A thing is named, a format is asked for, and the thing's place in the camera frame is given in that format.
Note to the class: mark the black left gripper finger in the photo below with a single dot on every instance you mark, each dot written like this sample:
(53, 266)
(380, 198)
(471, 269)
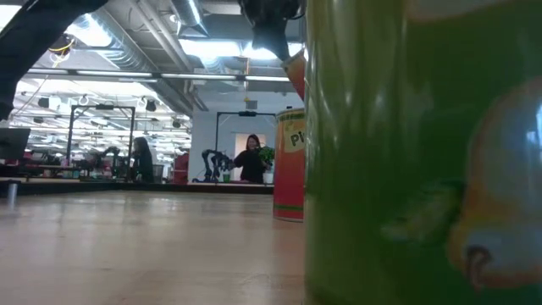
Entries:
(273, 36)

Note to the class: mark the pineapple label orange can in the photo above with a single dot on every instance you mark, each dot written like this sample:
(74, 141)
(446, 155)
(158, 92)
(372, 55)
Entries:
(290, 169)
(297, 74)

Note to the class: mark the pears label green can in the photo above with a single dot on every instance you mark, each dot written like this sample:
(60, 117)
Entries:
(402, 169)

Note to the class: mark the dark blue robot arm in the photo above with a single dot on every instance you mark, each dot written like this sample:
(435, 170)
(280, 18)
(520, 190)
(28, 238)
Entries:
(216, 161)

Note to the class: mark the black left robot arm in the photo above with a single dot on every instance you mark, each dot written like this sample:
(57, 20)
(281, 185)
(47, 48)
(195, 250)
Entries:
(25, 38)

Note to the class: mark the long light bar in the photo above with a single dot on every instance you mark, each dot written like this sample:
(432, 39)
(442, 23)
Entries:
(190, 76)

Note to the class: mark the potted green plant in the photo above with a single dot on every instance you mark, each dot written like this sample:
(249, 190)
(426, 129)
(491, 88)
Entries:
(267, 154)

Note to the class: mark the person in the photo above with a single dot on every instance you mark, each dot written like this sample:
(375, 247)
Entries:
(252, 163)
(142, 163)

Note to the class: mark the red cabinet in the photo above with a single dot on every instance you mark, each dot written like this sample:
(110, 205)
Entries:
(181, 169)

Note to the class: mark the black monitor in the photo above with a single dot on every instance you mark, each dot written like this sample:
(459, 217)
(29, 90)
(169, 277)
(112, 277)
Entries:
(12, 144)

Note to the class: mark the black gantry frame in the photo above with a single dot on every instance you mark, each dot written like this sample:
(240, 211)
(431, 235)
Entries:
(101, 107)
(247, 113)

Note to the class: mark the black aluminium rig frame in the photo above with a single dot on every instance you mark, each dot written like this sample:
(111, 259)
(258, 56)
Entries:
(127, 186)

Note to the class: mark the silver post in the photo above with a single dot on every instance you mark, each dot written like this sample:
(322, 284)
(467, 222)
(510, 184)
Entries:
(12, 195)

